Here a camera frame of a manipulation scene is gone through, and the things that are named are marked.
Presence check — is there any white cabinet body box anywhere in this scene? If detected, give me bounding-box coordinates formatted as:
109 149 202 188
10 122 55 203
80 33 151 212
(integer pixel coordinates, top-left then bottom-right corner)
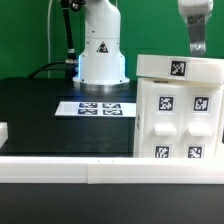
133 78 223 159

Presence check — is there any white marker sheet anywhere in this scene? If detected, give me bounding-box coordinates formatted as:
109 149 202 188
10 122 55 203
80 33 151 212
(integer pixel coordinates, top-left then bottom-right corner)
55 101 136 117

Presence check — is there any white cabinet door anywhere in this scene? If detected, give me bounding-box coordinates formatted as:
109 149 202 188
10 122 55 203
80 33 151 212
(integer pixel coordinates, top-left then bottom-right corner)
179 87 223 159
141 87 183 158

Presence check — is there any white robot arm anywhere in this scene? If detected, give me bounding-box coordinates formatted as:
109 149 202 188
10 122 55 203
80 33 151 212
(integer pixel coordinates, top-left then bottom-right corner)
73 0 214 91

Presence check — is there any white U-shaped fence frame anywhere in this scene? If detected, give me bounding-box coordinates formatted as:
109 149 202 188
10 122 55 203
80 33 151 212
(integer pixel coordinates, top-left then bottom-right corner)
0 121 224 185

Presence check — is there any white cable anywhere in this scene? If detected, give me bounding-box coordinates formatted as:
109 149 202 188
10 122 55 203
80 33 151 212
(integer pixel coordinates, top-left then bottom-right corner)
47 0 54 80

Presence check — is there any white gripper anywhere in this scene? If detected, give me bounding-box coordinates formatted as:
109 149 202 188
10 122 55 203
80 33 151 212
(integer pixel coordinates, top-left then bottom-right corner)
177 0 214 56

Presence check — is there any white cabinet top block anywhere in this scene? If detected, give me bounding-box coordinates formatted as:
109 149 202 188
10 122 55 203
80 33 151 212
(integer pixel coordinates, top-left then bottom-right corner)
136 55 224 84

